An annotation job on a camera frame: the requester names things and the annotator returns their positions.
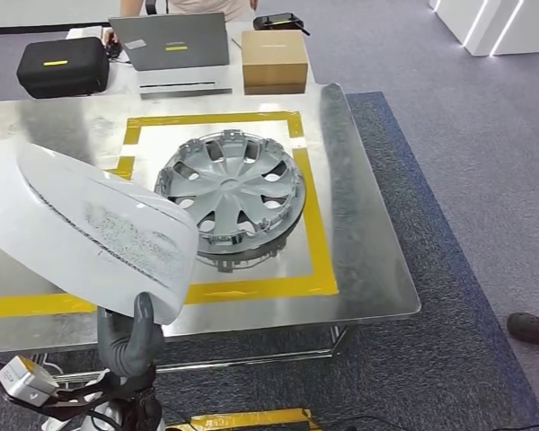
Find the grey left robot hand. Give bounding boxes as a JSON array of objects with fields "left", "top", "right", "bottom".
[{"left": 96, "top": 291, "right": 166, "bottom": 379}]

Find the white curved panel part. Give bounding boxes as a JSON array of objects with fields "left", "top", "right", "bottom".
[{"left": 0, "top": 136, "right": 200, "bottom": 327}]

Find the grey wheel hubcap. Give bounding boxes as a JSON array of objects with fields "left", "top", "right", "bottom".
[{"left": 154, "top": 129, "right": 308, "bottom": 274}]

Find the white desk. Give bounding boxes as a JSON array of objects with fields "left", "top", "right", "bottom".
[{"left": 65, "top": 21, "right": 317, "bottom": 100}]

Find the silver flat device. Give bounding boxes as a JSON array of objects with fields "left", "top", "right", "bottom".
[{"left": 138, "top": 65, "right": 233, "bottom": 101}]

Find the black carrying case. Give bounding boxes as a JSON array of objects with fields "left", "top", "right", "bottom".
[{"left": 16, "top": 36, "right": 110, "bottom": 100}]

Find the grey laptop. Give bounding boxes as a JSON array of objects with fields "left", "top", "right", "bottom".
[{"left": 109, "top": 12, "right": 231, "bottom": 73}]

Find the white paper sheet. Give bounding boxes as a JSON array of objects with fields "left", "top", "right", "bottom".
[{"left": 66, "top": 25, "right": 104, "bottom": 41}]

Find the stainless steel table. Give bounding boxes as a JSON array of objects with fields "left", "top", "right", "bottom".
[{"left": 0, "top": 83, "right": 422, "bottom": 382}]

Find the brown cardboard box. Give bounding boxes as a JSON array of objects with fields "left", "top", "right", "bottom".
[{"left": 241, "top": 30, "right": 309, "bottom": 96}]

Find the person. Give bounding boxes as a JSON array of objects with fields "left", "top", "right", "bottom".
[
  {"left": 506, "top": 312, "right": 539, "bottom": 352},
  {"left": 101, "top": 0, "right": 259, "bottom": 46}
]

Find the black handheld device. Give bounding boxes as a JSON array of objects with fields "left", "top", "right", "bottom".
[{"left": 253, "top": 13, "right": 311, "bottom": 37}]

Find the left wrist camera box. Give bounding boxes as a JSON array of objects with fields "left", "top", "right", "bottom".
[{"left": 0, "top": 356, "right": 59, "bottom": 409}]

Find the white lit wall block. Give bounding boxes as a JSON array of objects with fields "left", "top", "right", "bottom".
[{"left": 429, "top": 0, "right": 539, "bottom": 57}]

